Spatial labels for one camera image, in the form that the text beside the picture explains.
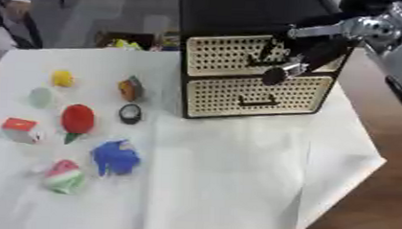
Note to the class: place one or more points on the watermelon slice toy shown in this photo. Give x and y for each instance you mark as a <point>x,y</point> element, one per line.
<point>65,177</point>

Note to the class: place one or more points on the red and white cube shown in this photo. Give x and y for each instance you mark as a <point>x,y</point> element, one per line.
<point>20,130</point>

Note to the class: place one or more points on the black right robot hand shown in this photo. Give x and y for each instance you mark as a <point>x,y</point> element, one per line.
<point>318,51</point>

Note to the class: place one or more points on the black cabinet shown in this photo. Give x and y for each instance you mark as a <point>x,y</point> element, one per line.
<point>252,16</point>

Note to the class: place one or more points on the dark box with toys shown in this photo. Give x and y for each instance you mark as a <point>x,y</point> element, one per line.
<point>135,40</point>

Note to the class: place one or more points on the person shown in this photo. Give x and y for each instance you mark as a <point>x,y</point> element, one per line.
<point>12,14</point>

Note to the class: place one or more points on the red toy strawberry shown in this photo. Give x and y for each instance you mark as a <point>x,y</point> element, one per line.
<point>77,119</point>

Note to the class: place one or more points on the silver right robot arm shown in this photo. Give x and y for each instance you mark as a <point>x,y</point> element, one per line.
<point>388,40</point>

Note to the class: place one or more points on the pale green round toy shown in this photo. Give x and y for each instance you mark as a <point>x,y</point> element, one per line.
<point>41,97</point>

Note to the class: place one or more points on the blue soft toy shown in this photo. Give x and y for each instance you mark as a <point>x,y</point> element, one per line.
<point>116,157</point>

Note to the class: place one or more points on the pale pierced drawer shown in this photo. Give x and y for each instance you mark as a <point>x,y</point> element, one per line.
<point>223,55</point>
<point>255,96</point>

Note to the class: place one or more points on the orange and green toy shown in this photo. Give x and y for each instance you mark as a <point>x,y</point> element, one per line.
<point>130,89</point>

